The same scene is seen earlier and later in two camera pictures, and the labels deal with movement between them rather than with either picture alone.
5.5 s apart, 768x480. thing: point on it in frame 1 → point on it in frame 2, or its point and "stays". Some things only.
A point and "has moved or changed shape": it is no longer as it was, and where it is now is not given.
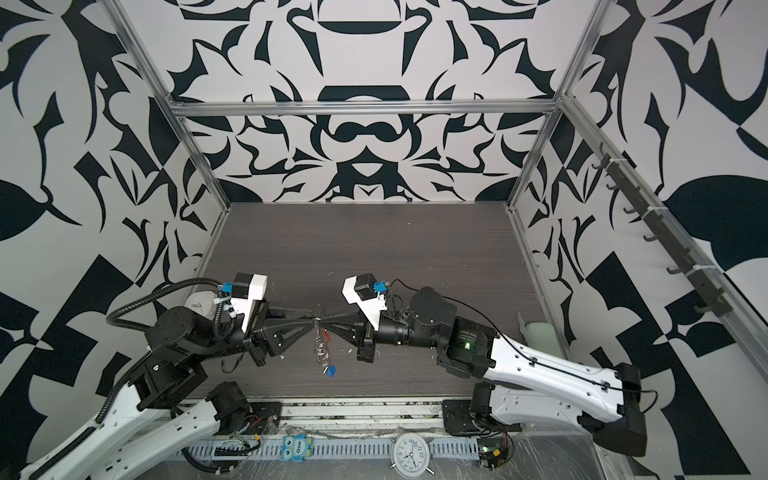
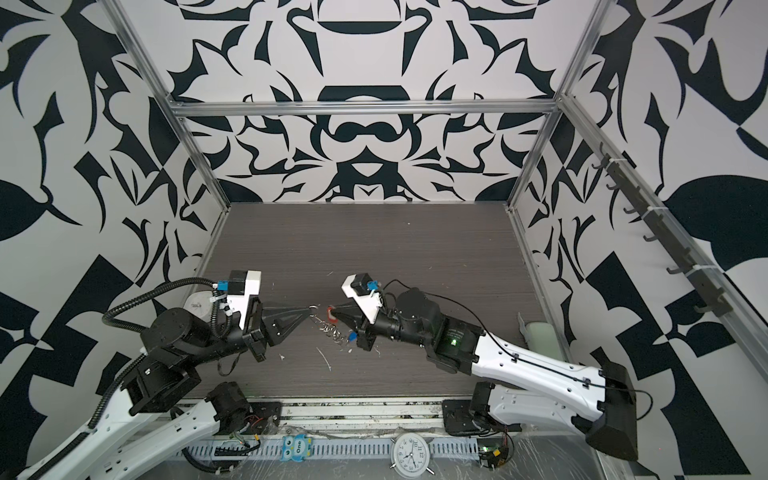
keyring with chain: (321, 346) has moved or changed shape
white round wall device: (202, 301) stays
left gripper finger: (292, 314) stays
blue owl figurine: (296, 447) stays
